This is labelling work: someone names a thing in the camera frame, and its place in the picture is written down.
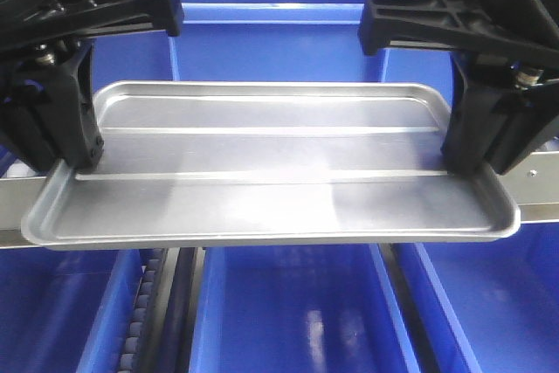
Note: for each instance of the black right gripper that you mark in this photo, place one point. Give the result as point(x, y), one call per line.
point(505, 71)

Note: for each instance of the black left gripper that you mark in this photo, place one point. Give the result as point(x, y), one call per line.
point(47, 70)

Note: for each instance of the silver metal tray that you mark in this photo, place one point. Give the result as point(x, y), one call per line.
point(268, 163)

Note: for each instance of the upper left roller track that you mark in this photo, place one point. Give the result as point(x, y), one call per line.
point(19, 169)

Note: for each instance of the steel rack front beam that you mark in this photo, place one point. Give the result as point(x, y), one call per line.
point(533, 185)

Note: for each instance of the large blue plastic bin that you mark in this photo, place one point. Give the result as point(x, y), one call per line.
point(265, 40)

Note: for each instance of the lower right blue bin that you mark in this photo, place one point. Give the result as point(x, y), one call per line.
point(488, 307)

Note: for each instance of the lower left blue bin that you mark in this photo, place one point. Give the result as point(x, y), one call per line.
point(66, 311)

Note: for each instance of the lower shelf roller track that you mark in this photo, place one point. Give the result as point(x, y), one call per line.
point(158, 338)

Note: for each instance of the lower blue plastic bin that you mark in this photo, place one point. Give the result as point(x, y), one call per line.
point(299, 308)

